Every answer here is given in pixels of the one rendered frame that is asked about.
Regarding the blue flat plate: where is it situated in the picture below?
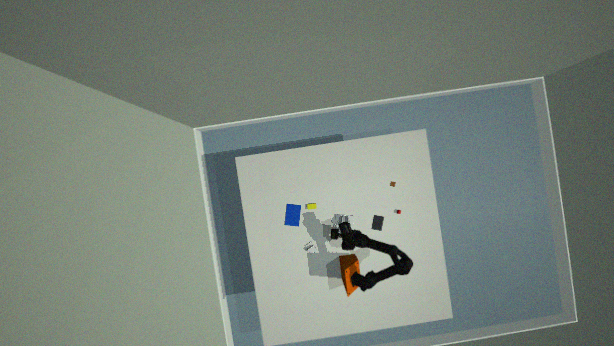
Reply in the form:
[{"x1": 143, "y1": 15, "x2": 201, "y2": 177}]
[{"x1": 285, "y1": 204, "x2": 301, "y2": 227}]

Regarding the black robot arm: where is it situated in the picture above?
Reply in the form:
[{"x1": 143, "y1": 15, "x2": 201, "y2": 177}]
[{"x1": 339, "y1": 222, "x2": 413, "y2": 292}]

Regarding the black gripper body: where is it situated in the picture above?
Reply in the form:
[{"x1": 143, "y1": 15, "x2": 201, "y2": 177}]
[{"x1": 331, "y1": 229, "x2": 344, "y2": 240}]

